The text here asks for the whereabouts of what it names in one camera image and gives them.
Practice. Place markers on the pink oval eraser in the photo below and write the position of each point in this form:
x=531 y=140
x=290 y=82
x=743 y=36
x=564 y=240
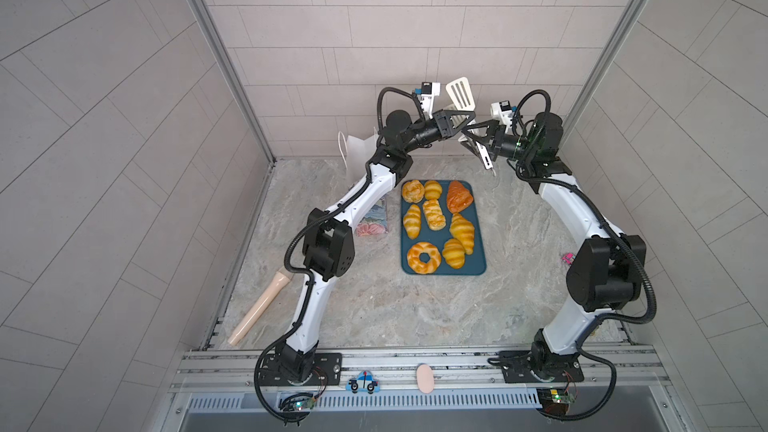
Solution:
x=425 y=378

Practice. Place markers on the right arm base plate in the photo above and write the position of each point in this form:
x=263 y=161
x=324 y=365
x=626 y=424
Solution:
x=538 y=367

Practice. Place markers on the left yellow striped croissant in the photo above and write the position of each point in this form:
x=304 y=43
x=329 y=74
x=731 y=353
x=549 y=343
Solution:
x=412 y=221

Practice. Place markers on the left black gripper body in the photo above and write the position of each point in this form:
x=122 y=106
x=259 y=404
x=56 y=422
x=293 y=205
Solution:
x=423 y=135

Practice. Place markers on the teal rectangular tray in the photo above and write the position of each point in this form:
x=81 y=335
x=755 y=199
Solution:
x=475 y=263

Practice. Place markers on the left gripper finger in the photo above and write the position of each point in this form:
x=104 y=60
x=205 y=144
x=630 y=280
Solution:
x=449 y=130
x=451 y=117

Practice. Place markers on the middle braided bread roll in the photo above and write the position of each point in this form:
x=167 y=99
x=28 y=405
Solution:
x=434 y=215

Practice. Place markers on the circuit board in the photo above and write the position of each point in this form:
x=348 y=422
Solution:
x=555 y=401
x=298 y=403

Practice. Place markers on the pink toy truck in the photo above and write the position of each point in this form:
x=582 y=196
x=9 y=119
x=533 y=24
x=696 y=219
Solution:
x=568 y=258

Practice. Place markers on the small bottom striped croissant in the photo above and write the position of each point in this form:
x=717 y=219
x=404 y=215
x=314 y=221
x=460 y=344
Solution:
x=454 y=254

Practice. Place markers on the right circuit board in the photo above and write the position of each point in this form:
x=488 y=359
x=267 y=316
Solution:
x=555 y=401

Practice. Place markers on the aluminium rail frame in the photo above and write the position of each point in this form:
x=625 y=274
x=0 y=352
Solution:
x=621 y=381

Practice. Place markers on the blue toy car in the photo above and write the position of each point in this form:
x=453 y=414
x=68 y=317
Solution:
x=363 y=382

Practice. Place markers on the ring shaped donut bread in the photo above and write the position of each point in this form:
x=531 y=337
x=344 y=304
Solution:
x=424 y=258

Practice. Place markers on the right large striped croissant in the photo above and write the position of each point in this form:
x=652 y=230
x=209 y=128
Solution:
x=464 y=231

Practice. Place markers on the metal tongs with white tips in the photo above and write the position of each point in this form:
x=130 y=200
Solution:
x=462 y=98

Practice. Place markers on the reddish brown croissant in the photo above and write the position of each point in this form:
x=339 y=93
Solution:
x=458 y=197

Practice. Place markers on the round swirl bun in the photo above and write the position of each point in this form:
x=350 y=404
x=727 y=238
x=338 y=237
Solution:
x=413 y=191

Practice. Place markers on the small yellow striped bun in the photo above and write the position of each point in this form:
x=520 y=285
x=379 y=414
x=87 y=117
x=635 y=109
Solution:
x=432 y=190

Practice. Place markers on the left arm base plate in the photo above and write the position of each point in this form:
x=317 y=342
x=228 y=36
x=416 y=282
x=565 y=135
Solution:
x=289 y=369

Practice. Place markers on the left circuit board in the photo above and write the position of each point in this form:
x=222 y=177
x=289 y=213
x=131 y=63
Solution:
x=298 y=403

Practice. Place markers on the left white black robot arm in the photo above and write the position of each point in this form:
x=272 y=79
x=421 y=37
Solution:
x=323 y=250

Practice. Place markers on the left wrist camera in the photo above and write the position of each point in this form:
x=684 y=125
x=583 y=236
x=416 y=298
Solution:
x=427 y=94

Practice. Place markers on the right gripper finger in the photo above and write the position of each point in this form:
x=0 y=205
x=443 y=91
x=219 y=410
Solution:
x=477 y=149
x=488 y=127

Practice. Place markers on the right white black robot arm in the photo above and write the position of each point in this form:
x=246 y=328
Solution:
x=606 y=279

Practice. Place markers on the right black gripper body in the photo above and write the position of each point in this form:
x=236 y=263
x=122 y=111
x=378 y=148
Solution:
x=515 y=149

